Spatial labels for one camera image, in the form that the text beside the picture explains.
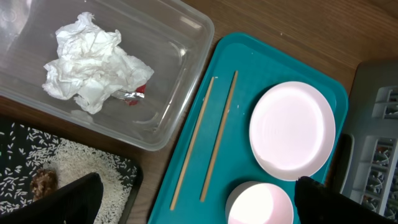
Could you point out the clear plastic bin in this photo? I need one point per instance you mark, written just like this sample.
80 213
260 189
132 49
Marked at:
169 36

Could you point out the brown food scrap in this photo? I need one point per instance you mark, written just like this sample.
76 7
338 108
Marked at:
44 183

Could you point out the large white plate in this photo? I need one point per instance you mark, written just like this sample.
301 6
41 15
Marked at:
292 131

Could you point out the red snack wrapper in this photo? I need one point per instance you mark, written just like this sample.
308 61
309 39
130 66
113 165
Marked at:
130 97

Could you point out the white rice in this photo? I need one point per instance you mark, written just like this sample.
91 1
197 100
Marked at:
93 168

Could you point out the grey dish rack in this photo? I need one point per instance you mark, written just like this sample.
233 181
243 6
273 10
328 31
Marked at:
366 171

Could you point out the wooden chopstick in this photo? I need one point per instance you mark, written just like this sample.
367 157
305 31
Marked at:
191 146
218 138

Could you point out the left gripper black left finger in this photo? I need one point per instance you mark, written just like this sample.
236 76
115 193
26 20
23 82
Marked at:
77 202

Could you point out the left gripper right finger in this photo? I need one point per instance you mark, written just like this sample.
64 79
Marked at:
318 204

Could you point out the black plastic tray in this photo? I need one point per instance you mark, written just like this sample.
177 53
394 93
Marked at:
18 146

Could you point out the small white dish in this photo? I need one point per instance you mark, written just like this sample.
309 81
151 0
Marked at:
260 203

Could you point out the white napkin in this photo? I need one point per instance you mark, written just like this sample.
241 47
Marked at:
91 65

